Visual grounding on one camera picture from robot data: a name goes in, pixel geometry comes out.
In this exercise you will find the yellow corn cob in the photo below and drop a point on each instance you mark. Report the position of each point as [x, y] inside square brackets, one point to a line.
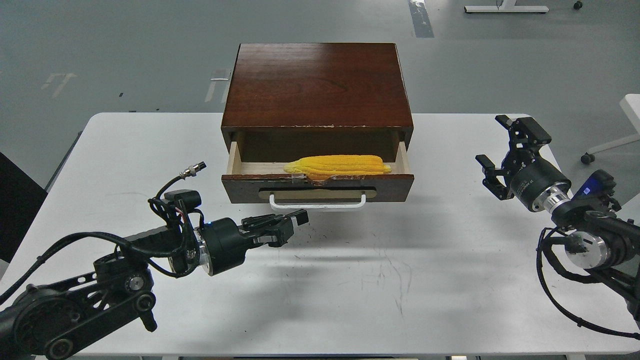
[323, 167]

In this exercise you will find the wooden drawer with white handle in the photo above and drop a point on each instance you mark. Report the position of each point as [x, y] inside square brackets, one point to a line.
[267, 183]

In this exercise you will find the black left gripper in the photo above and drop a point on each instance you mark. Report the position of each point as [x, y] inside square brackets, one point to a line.
[225, 246]

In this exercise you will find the dark wooden cabinet box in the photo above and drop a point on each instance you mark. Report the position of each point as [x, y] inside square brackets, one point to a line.
[330, 85]

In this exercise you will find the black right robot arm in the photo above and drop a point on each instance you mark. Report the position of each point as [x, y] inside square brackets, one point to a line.
[588, 241]

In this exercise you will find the white table leg base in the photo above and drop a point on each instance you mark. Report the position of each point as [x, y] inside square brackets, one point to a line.
[506, 7]

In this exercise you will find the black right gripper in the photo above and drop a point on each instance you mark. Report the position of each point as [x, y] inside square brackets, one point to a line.
[524, 182]

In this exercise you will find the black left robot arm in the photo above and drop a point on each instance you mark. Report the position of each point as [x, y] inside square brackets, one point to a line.
[57, 320]

